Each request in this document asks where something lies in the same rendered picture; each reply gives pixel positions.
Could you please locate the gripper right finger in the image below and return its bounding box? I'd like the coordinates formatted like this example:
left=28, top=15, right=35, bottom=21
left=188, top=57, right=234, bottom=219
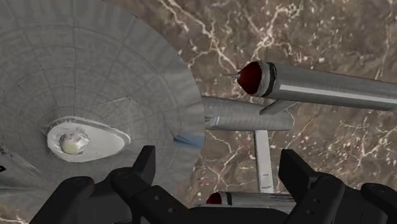
left=278, top=148, right=397, bottom=224

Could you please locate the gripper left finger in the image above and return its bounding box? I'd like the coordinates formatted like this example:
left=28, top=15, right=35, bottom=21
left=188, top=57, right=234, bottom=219
left=29, top=144, right=199, bottom=224

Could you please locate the grey toy spaceship model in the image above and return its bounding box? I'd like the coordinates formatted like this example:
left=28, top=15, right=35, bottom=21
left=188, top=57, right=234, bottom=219
left=0, top=0, right=397, bottom=224

